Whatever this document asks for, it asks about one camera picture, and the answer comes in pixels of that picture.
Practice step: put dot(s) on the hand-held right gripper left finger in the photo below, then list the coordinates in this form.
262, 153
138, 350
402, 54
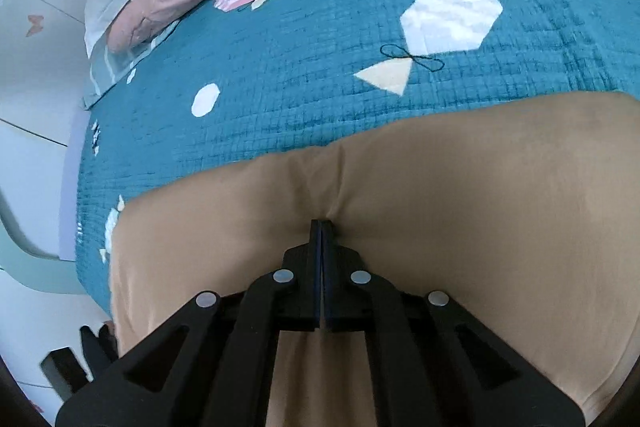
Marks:
315, 259

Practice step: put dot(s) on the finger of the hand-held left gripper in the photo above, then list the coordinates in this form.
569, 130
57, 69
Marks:
100, 347

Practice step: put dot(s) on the teal printed quilted blanket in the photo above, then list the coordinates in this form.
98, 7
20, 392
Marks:
320, 72

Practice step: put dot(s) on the tan pillow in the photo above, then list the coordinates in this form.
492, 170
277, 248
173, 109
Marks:
450, 187

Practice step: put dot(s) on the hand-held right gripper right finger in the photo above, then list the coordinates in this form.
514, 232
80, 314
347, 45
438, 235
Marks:
330, 259

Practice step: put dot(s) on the grey-green furniture piece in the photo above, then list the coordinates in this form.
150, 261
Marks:
35, 264

